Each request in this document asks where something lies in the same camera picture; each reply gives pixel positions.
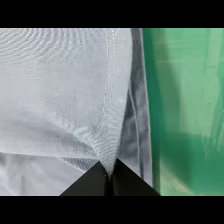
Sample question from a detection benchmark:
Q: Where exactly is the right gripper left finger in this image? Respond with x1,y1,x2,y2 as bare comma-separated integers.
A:
59,161,109,197

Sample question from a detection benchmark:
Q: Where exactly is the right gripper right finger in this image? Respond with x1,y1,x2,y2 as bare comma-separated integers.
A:
112,158,161,197

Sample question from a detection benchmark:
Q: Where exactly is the blue shirt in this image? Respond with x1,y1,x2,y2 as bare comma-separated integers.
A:
0,28,155,197

